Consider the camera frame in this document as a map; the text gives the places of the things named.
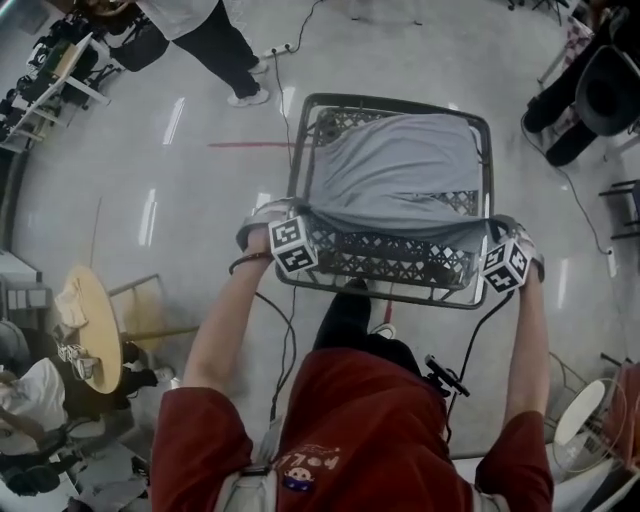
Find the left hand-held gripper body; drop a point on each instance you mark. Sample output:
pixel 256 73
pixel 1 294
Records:
pixel 292 245

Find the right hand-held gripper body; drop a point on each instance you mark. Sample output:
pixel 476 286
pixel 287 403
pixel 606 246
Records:
pixel 505 266

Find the gray pants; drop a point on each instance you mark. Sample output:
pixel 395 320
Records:
pixel 390 170

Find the person's left forearm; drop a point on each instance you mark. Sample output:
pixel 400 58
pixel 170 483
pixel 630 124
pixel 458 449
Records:
pixel 225 320

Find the person's right forearm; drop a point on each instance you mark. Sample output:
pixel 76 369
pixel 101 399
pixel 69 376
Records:
pixel 530 350

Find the black wrist band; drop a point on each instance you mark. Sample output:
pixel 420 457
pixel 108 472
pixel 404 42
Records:
pixel 245 259

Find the person's black trouser leg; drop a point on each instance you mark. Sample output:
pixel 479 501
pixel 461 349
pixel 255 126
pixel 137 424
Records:
pixel 345 315

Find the dark plastic lattice basket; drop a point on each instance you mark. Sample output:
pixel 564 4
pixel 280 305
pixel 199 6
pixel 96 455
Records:
pixel 380 256

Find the white power strip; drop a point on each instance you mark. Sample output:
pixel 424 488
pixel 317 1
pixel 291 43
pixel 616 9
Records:
pixel 611 260
pixel 278 48

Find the black chest-mounted device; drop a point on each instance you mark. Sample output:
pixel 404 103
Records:
pixel 445 375

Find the person's white shoe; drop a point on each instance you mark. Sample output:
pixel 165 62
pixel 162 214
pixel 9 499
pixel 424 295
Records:
pixel 385 330

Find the dark metal rack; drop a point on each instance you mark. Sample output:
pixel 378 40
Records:
pixel 625 210

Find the white standing fan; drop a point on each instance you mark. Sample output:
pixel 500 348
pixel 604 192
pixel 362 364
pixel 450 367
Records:
pixel 580 410

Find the person's red shirt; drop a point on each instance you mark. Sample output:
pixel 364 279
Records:
pixel 370 425

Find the black chair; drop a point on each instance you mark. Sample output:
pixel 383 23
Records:
pixel 607 90

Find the round wooden table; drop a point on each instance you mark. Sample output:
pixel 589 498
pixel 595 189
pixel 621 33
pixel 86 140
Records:
pixel 95 325

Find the white cloth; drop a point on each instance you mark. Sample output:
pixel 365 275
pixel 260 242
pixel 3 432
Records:
pixel 72 302

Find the white desk with equipment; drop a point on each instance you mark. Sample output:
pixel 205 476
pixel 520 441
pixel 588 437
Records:
pixel 55 95

